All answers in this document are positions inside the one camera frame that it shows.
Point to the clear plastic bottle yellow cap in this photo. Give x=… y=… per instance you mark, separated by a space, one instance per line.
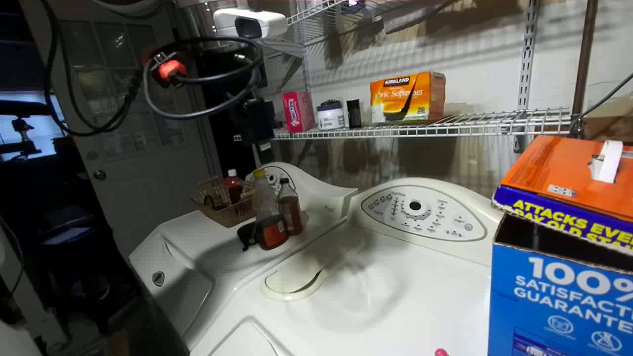
x=266 y=198

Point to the small black container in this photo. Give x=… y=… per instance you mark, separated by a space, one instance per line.
x=355 y=113

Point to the pink box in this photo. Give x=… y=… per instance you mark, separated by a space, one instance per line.
x=298 y=111

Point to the white gray robot arm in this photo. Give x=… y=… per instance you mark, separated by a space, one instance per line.
x=264 y=22

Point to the white slotted shelf rail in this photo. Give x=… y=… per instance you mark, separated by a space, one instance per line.
x=527 y=52

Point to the black tripod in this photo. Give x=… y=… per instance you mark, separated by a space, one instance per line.
x=25 y=135

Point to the orange Kirkland box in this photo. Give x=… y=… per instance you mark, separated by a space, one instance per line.
x=406 y=99

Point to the white washing machine top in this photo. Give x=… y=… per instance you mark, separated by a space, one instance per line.
x=396 y=289

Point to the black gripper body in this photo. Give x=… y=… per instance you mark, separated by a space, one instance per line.
x=258 y=119

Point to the white top-load washing machine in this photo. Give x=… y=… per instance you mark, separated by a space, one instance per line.
x=191 y=243

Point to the amber liquid bottle black cap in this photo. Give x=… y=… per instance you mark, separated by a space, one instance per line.
x=292 y=214

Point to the blue orange detergent box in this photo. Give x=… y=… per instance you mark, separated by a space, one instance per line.
x=561 y=289

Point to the brown metal pole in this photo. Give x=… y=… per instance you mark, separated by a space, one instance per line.
x=584 y=60

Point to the gray panel door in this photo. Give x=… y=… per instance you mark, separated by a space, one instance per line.
x=131 y=170

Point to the white jar dark lid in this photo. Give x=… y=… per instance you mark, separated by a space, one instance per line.
x=331 y=117

